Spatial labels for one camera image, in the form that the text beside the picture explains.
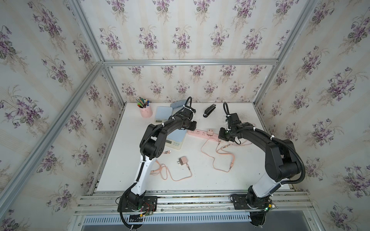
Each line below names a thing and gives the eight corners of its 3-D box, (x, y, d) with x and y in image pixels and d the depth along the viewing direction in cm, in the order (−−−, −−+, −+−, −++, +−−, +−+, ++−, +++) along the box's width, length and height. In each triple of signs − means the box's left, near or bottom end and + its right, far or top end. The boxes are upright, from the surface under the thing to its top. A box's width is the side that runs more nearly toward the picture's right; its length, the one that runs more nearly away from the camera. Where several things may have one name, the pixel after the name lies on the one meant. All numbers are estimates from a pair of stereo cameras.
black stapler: (201, 115, 114) (202, 112, 111) (212, 105, 121) (212, 102, 118) (206, 118, 112) (206, 115, 109) (216, 108, 119) (217, 104, 116)
